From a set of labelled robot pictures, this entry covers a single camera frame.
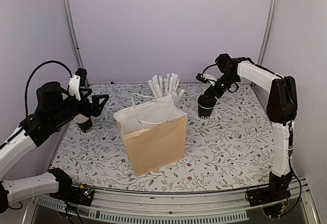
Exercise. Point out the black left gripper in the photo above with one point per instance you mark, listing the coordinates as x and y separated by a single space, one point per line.
96 109

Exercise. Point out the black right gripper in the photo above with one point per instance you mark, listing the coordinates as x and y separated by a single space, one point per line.
215 93

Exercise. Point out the black plastic cup lid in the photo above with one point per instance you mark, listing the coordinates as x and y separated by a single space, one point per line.
206 102

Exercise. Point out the black and white coffee cup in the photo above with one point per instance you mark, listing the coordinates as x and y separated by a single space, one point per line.
204 112

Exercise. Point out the brown paper bag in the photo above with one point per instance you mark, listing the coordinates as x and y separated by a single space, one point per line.
153 133

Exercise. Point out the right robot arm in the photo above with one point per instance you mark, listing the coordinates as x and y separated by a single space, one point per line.
281 107

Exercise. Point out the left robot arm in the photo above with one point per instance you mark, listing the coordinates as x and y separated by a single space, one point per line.
30 134

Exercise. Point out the paper-wrapped straws bundle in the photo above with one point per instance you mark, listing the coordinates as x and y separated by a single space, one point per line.
163 86

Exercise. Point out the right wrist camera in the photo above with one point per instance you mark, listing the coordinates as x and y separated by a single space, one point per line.
204 78

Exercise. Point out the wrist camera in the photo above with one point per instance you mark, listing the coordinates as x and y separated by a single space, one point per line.
204 78
76 81

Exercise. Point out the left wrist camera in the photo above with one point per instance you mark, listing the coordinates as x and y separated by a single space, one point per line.
76 81

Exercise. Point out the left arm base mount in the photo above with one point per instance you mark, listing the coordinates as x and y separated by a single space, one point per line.
82 195

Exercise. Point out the aluminium front rail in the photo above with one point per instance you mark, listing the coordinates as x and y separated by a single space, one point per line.
117 206

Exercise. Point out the right aluminium corner post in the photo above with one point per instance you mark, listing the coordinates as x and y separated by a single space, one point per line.
267 32

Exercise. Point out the aluminium corner post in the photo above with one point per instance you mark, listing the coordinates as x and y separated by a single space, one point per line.
267 32
72 33

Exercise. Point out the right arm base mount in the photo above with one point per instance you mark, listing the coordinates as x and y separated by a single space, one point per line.
269 196

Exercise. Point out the left aluminium corner post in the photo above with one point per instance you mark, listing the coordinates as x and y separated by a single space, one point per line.
72 33

